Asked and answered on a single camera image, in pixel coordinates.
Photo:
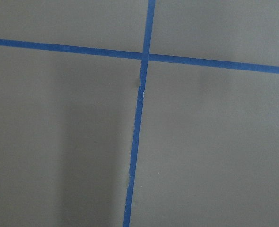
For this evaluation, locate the blue tape line crosswise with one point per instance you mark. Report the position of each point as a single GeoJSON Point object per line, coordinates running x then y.
{"type": "Point", "coordinates": [138, 56]}

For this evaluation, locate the blue tape line lengthwise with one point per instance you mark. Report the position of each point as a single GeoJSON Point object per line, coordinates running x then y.
{"type": "Point", "coordinates": [138, 112]}

